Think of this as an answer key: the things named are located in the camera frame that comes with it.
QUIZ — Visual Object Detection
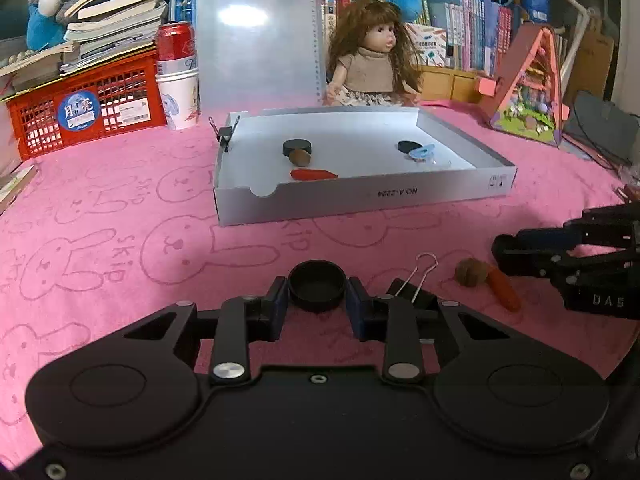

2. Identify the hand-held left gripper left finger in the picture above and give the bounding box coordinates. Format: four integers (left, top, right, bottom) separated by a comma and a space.
120, 276, 290, 387

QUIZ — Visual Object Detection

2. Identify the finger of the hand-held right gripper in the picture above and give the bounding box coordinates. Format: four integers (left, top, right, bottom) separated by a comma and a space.
492, 245, 601, 282
517, 205, 640, 251

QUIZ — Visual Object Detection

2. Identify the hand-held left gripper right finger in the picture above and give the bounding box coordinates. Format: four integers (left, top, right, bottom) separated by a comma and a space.
346, 276, 523, 385

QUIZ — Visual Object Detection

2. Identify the orange toy carrot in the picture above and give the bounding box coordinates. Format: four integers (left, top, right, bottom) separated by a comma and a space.
290, 167, 339, 182
485, 267, 522, 311

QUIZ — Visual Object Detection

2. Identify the black hollow round cap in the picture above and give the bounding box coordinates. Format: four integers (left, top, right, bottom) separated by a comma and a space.
288, 259, 347, 313

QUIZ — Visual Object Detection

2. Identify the black binder clip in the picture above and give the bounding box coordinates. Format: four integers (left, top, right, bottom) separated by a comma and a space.
387, 252, 441, 313
207, 116, 242, 153

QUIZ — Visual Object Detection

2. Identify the grey cardboard box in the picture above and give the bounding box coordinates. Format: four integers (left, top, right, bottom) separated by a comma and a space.
214, 106, 517, 227

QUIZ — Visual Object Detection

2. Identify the grey pouch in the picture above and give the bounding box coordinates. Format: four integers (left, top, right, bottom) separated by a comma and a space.
567, 91, 640, 158

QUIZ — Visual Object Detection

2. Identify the pink triangular toy house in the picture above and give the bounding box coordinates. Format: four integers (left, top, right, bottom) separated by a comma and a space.
477, 24, 571, 148

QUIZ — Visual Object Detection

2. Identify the brown cardboard sheet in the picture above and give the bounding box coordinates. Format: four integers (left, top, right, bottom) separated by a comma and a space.
570, 17, 616, 106

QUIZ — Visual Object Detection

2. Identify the wooden shelf box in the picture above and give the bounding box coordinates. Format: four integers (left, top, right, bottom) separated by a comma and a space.
415, 62, 496, 103

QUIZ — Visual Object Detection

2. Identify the pink rabbit print blanket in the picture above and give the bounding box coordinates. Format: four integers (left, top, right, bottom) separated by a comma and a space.
0, 97, 640, 461

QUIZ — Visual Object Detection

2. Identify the row of upright books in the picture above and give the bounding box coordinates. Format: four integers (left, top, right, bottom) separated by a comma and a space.
320, 0, 526, 73

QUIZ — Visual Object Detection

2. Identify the white printed carton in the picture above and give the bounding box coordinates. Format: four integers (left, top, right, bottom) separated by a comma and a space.
405, 22, 448, 67

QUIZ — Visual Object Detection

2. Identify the white paper cup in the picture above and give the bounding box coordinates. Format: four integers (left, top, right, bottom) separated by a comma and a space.
155, 67, 201, 131

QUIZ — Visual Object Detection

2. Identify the brown haired doll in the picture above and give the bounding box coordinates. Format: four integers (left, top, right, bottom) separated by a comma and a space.
325, 0, 423, 108

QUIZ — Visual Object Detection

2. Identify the translucent plastic clipboard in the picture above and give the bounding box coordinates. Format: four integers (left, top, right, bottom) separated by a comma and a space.
196, 0, 323, 116

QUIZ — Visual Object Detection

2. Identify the red drink can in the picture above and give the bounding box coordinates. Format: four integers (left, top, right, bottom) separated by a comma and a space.
156, 21, 197, 76

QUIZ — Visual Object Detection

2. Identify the red plastic basket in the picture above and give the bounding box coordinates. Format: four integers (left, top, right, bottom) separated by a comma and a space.
6, 50, 168, 161

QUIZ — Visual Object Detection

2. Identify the stack of books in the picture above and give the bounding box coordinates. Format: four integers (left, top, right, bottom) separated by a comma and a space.
0, 0, 173, 93

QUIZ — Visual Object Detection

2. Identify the blue plush toy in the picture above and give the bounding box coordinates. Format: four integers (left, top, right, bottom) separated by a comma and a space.
25, 0, 88, 53

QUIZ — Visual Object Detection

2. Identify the white bead string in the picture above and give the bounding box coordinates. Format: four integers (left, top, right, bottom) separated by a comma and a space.
0, 50, 38, 68

